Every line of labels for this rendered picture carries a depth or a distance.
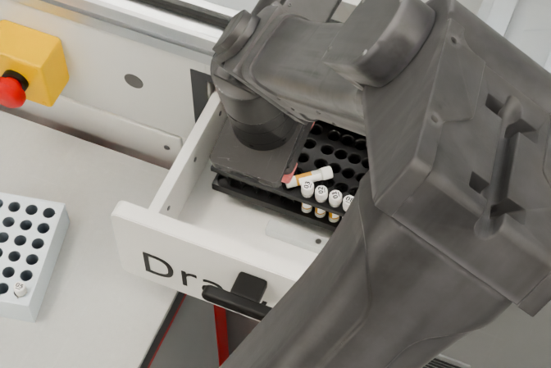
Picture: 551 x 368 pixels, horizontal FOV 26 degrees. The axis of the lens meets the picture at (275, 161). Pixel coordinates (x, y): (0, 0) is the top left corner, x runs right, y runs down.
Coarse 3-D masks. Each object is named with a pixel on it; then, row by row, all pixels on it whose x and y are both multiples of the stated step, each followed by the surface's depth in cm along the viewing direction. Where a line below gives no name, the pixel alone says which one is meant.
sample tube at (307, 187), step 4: (308, 180) 114; (304, 184) 114; (308, 184) 114; (312, 184) 114; (304, 188) 113; (308, 188) 113; (312, 188) 113; (304, 192) 114; (308, 192) 114; (312, 192) 114; (304, 196) 114; (308, 196) 114; (304, 204) 116; (304, 208) 116; (308, 208) 116; (308, 212) 117
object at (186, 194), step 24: (216, 96) 122; (216, 120) 123; (192, 144) 118; (192, 168) 120; (168, 192) 115; (192, 192) 122; (216, 192) 122; (192, 216) 120; (216, 216) 120; (240, 216) 120; (264, 216) 120; (288, 216) 120; (240, 240) 119; (264, 240) 119
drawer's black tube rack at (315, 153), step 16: (320, 128) 119; (336, 128) 119; (304, 144) 122; (320, 144) 118; (336, 144) 118; (352, 144) 118; (304, 160) 121; (320, 160) 117; (336, 160) 117; (352, 160) 120; (224, 176) 120; (336, 176) 116; (352, 176) 120; (224, 192) 119; (240, 192) 118; (256, 192) 118; (352, 192) 118; (272, 208) 118; (288, 208) 117; (320, 224) 116; (336, 224) 116
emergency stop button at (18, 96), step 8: (0, 80) 123; (8, 80) 123; (16, 80) 124; (0, 88) 123; (8, 88) 123; (16, 88) 123; (0, 96) 124; (8, 96) 123; (16, 96) 123; (24, 96) 124; (8, 104) 124; (16, 104) 124
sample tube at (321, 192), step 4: (316, 188) 113; (320, 188) 113; (324, 188) 113; (316, 192) 113; (320, 192) 113; (324, 192) 113; (316, 196) 113; (320, 196) 113; (324, 196) 113; (316, 200) 114; (320, 200) 114; (324, 200) 116; (316, 208) 115; (316, 212) 116; (320, 212) 116; (324, 212) 116; (316, 216) 117; (320, 216) 116
